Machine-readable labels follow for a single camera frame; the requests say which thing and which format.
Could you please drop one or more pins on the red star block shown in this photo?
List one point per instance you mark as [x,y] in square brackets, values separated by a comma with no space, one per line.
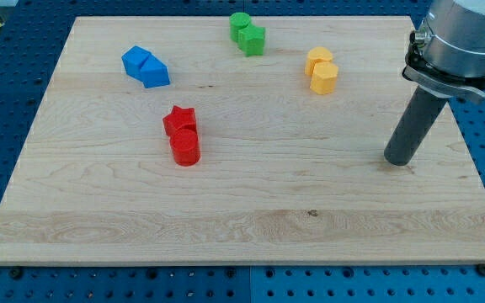
[178,119]

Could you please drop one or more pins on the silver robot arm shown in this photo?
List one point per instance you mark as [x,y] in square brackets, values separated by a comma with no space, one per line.
[446,58]

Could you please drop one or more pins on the blue wedge block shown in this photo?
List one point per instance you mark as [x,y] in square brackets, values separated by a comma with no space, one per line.
[154,73]

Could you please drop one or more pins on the blue cube block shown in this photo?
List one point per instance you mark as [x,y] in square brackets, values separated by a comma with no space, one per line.
[133,61]

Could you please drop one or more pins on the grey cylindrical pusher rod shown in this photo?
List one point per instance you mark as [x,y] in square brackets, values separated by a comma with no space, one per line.
[417,119]

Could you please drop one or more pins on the wooden board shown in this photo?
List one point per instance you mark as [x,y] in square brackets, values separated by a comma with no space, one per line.
[285,176]

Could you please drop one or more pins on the red cylinder block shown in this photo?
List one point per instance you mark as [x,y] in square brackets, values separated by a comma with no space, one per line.
[185,147]

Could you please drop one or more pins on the green star block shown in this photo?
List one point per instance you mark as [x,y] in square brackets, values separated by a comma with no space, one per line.
[251,40]

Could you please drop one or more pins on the yellow hexagon block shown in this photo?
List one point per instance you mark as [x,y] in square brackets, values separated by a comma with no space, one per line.
[324,77]

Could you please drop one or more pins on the green cylinder block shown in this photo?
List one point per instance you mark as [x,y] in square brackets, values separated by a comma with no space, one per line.
[237,21]

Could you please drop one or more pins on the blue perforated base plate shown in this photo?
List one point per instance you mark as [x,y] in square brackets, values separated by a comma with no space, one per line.
[31,41]

